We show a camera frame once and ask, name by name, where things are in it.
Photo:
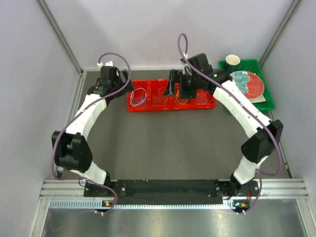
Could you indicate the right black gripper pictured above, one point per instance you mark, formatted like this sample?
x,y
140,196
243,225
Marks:
x,y
173,76

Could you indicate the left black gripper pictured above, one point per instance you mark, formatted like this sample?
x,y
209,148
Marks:
x,y
126,77

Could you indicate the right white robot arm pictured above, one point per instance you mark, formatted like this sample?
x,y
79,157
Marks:
x,y
263,133

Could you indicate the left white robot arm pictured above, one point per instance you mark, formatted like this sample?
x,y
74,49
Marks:
x,y
71,150

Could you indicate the red bin far left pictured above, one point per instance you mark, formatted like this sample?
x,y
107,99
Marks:
x,y
138,99

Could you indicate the dark green paper cup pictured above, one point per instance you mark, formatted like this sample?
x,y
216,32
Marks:
x,y
233,63

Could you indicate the blue patterned plate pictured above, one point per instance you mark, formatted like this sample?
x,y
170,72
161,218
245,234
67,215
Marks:
x,y
241,78

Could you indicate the red round plate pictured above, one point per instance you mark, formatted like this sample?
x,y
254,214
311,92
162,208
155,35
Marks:
x,y
255,86

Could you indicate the green plastic tray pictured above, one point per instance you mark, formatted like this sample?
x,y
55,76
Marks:
x,y
252,65

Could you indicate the white square board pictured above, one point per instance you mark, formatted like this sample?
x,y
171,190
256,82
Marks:
x,y
259,99

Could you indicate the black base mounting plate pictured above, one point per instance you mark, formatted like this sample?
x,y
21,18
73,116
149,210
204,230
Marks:
x,y
171,191

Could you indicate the aluminium rail left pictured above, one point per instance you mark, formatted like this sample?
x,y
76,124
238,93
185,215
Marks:
x,y
61,189

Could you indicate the slotted grey cable duct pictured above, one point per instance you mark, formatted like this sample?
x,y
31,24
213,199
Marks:
x,y
102,204

